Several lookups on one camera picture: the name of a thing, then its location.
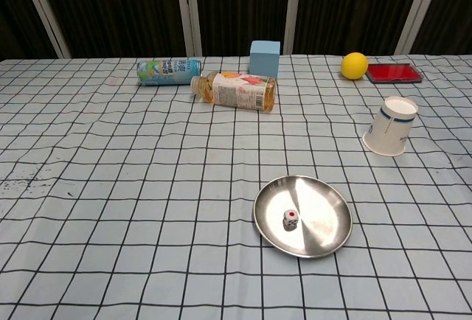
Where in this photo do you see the small white die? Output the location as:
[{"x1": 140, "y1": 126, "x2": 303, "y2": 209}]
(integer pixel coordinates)
[{"x1": 282, "y1": 209, "x2": 299, "y2": 232}]

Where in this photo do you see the round steel plate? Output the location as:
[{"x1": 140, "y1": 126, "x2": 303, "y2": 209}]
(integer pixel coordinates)
[{"x1": 252, "y1": 175, "x2": 354, "y2": 259}]

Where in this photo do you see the white paper cup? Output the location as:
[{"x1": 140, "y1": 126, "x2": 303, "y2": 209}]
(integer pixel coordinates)
[{"x1": 361, "y1": 96, "x2": 419, "y2": 157}]

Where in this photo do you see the tea bottle with label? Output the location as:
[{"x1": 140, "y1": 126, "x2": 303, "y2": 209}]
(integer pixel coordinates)
[{"x1": 190, "y1": 70, "x2": 277, "y2": 114}]

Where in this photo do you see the light blue cube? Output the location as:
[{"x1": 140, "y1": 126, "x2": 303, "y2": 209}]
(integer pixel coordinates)
[{"x1": 249, "y1": 40, "x2": 282, "y2": 79}]

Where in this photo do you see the blue green drink can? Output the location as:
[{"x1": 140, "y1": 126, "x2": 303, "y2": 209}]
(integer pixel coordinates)
[{"x1": 136, "y1": 58, "x2": 203, "y2": 87}]

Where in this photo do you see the checkered tablecloth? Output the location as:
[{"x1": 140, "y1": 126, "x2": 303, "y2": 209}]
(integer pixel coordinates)
[{"x1": 0, "y1": 53, "x2": 472, "y2": 320}]

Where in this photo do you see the yellow ball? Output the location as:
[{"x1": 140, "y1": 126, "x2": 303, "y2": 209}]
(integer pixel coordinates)
[{"x1": 340, "y1": 52, "x2": 369, "y2": 80}]

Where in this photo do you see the red ink pad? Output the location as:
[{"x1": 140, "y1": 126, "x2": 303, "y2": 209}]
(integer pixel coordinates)
[{"x1": 366, "y1": 63, "x2": 423, "y2": 85}]

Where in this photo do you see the white metal frame post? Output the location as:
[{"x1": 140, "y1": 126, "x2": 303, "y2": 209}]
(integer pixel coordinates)
[
  {"x1": 16, "y1": 0, "x2": 72, "y2": 59},
  {"x1": 282, "y1": 0, "x2": 313, "y2": 56},
  {"x1": 173, "y1": 0, "x2": 204, "y2": 58},
  {"x1": 394, "y1": 0, "x2": 437, "y2": 56}
]

